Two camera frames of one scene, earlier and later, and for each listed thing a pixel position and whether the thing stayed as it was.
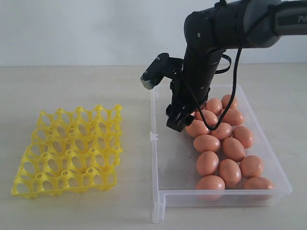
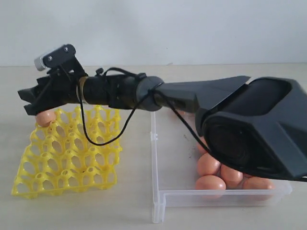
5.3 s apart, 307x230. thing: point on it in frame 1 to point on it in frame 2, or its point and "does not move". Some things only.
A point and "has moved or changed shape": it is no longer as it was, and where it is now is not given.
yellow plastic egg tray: (78, 151) does not move
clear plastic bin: (174, 171) does not move
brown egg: (210, 188) does not move
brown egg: (196, 128) has moved or changed shape
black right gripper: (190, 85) to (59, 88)
